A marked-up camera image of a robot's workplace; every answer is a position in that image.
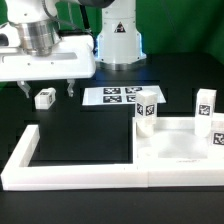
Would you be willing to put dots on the white square tabletop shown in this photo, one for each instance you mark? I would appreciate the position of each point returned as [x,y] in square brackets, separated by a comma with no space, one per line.
[174,138]

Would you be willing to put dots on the white AprilTag marker sheet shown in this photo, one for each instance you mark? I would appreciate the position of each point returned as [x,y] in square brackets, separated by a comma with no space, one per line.
[117,95]

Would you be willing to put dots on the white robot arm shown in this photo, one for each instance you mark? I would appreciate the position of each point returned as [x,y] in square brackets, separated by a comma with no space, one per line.
[111,23]

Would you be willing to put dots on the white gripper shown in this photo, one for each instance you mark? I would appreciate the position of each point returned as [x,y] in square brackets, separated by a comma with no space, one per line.
[72,58]

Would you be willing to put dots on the white L-shaped obstacle fixture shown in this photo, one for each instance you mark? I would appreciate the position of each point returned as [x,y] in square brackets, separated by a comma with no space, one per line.
[18,175]

